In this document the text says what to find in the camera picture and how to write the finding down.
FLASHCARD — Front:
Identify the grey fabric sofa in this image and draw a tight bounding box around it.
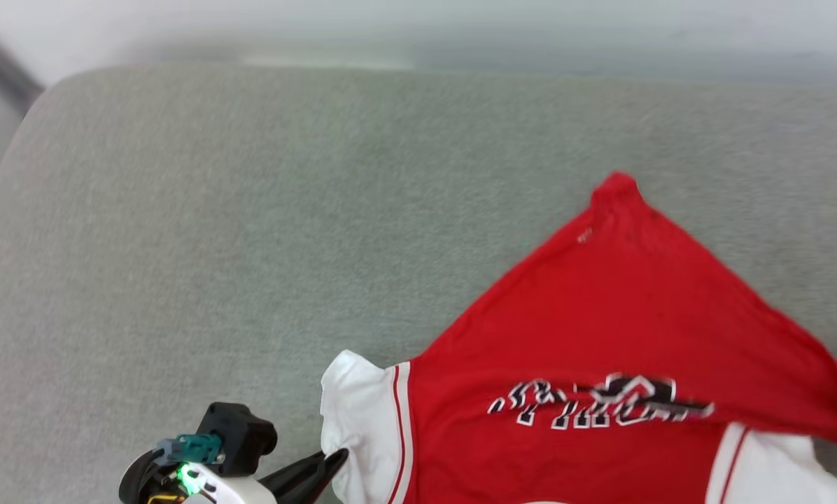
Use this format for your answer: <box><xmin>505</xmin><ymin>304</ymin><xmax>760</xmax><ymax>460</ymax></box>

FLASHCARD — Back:
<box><xmin>0</xmin><ymin>63</ymin><xmax>837</xmax><ymax>504</ymax></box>

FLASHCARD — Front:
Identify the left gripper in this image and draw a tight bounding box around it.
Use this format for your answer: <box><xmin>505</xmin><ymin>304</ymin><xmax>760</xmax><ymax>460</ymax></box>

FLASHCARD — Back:
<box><xmin>119</xmin><ymin>448</ymin><xmax>350</xmax><ymax>504</ymax></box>

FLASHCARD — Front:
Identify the grey metal wall strip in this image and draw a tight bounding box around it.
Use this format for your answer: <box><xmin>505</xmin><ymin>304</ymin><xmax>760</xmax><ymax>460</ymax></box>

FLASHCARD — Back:
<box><xmin>0</xmin><ymin>21</ymin><xmax>45</xmax><ymax>117</ymax></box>

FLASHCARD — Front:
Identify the teal connector left camera cable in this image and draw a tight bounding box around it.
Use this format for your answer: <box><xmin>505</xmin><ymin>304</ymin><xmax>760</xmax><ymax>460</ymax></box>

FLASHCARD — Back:
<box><xmin>154</xmin><ymin>433</ymin><xmax>224</xmax><ymax>467</ymax></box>

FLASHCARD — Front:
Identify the red and white jersey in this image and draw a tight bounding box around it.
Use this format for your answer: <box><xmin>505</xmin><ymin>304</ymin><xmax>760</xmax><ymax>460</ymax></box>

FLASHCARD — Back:
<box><xmin>320</xmin><ymin>171</ymin><xmax>837</xmax><ymax>504</ymax></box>

